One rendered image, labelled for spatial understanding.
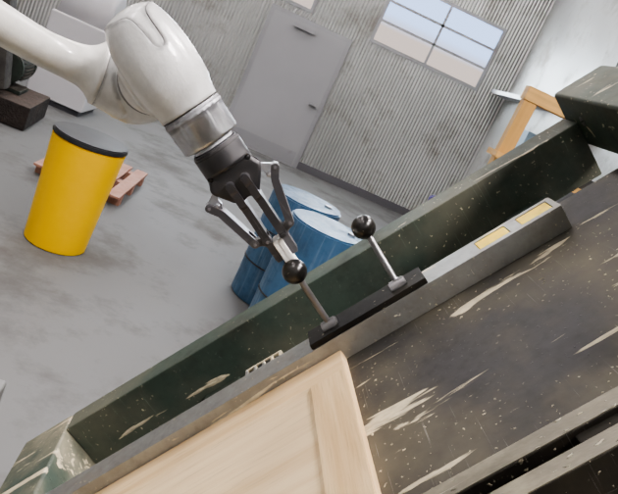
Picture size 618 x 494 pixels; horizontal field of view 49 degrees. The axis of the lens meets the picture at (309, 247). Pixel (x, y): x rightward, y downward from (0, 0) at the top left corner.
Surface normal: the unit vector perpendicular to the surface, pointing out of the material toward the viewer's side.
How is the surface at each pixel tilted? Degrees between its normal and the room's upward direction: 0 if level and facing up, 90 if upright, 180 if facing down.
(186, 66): 61
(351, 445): 56
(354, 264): 90
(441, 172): 90
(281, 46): 90
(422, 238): 90
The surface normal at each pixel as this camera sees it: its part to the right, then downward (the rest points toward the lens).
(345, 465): -0.52, -0.80
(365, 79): 0.03, 0.29
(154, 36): 0.32, -0.07
